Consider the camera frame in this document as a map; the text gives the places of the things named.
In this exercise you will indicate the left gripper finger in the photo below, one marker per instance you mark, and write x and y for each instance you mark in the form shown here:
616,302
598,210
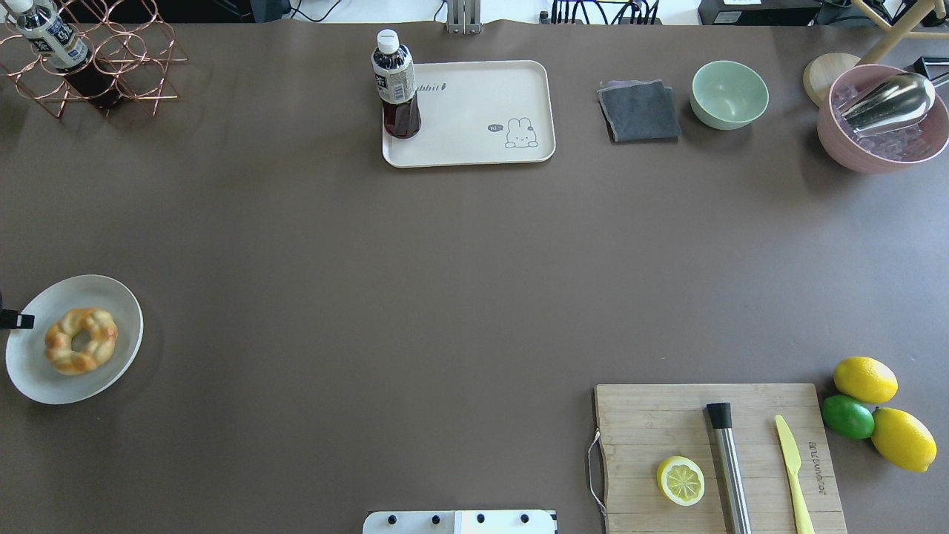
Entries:
16,321

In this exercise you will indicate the glazed twisted donut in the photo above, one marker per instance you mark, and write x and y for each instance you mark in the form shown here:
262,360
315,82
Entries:
81,341

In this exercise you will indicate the white round plate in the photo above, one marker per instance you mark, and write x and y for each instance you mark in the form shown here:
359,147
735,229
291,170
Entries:
28,368

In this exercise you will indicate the dark tea bottle on tray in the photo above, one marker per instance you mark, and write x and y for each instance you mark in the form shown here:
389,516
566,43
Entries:
393,65

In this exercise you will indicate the cream rabbit tray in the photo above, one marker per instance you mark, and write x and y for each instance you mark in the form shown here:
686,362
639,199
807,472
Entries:
478,113

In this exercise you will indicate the tea bottle in rack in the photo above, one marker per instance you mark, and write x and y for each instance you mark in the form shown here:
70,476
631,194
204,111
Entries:
67,53

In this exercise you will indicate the wooden cutting board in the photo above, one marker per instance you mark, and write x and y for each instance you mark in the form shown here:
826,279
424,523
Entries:
642,424

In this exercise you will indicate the grey folded cloth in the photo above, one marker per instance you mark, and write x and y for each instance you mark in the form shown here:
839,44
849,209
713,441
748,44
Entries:
638,111

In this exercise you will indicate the half lemon slice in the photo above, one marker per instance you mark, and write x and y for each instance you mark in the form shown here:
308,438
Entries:
680,480

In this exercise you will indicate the steel cylindrical muddler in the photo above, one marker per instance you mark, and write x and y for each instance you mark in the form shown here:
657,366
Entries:
721,421

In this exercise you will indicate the mint green bowl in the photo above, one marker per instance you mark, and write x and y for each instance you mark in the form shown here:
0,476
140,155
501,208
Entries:
727,95

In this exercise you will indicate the yellow plastic knife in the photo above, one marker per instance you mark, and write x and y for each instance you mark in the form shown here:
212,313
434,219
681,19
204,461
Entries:
793,463

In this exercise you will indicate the green lime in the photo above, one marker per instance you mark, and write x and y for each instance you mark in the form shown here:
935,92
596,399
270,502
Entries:
848,417

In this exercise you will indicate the round wooden stand base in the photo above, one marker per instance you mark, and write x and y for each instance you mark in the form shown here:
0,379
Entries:
820,74

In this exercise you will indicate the yellow lemon far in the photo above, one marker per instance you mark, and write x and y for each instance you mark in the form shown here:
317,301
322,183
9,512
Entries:
866,379

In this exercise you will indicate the yellow lemon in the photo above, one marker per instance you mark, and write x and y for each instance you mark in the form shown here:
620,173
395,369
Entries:
903,440
866,379

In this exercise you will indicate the yellow lemon near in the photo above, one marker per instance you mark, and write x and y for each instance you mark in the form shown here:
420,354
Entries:
903,440

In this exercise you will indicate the pink ice bowl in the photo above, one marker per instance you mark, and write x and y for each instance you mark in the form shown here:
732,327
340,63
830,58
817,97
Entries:
843,149

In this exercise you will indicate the steel ice scoop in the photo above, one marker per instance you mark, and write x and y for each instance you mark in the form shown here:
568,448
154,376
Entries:
900,101

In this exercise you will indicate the copper wire bottle rack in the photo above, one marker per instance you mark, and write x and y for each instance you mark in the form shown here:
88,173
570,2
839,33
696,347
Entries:
130,43

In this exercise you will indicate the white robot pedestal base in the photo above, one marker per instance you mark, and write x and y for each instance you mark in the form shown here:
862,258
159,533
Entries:
462,521

